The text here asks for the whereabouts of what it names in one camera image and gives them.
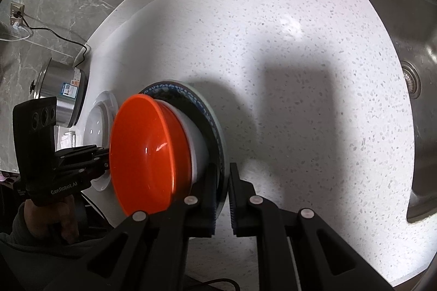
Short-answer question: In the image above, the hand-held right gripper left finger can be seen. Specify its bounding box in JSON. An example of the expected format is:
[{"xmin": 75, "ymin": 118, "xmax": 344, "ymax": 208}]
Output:
[{"xmin": 44, "ymin": 171, "xmax": 218, "ymax": 291}]

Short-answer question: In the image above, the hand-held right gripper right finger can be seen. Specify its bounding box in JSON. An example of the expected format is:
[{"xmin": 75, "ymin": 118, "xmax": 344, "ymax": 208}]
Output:
[{"xmin": 230, "ymin": 163, "xmax": 393, "ymax": 291}]

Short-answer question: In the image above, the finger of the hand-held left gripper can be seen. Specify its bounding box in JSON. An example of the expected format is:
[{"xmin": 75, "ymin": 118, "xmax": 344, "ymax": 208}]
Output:
[
  {"xmin": 56, "ymin": 146, "xmax": 110, "ymax": 163},
  {"xmin": 60, "ymin": 162, "xmax": 110, "ymax": 180}
]

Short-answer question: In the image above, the orange bowl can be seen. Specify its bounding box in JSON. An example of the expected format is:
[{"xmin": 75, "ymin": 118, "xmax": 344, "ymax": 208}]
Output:
[{"xmin": 109, "ymin": 95, "xmax": 192, "ymax": 217}]

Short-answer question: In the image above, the large white plate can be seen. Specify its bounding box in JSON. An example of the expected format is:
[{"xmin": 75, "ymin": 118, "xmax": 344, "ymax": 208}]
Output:
[{"xmin": 82, "ymin": 90, "xmax": 118, "ymax": 192}]

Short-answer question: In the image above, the white bowl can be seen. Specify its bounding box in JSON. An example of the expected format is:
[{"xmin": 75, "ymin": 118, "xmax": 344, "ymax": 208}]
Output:
[{"xmin": 155, "ymin": 100, "xmax": 209, "ymax": 182}]

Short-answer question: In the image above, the blue patterned bowl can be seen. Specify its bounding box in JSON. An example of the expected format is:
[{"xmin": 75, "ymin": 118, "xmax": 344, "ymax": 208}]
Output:
[{"xmin": 138, "ymin": 81, "xmax": 228, "ymax": 213}]

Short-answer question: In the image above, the person's left forearm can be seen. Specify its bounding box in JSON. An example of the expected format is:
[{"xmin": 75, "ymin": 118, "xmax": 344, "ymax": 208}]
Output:
[{"xmin": 0, "ymin": 226, "xmax": 120, "ymax": 291}]

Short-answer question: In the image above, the person's left hand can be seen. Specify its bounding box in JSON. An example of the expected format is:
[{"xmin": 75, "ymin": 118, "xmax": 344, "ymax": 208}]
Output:
[{"xmin": 14, "ymin": 193, "xmax": 81, "ymax": 240}]

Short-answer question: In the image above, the steel rice cooker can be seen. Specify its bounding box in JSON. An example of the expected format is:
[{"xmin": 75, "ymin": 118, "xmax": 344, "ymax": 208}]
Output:
[{"xmin": 29, "ymin": 58, "xmax": 90, "ymax": 128}]

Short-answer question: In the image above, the steel sink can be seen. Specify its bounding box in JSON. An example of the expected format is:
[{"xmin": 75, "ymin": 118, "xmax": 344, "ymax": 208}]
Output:
[{"xmin": 358, "ymin": 0, "xmax": 437, "ymax": 223}]

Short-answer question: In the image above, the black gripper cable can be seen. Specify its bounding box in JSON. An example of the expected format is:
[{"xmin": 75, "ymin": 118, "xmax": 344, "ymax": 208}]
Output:
[{"xmin": 186, "ymin": 277, "xmax": 240, "ymax": 291}]

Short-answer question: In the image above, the white cable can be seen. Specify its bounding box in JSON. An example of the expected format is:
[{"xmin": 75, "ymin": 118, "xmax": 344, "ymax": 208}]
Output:
[{"xmin": 0, "ymin": 23, "xmax": 34, "ymax": 42}]

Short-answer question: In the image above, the black power cable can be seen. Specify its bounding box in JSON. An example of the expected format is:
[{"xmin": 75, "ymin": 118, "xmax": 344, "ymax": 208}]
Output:
[{"xmin": 14, "ymin": 11, "xmax": 87, "ymax": 68}]

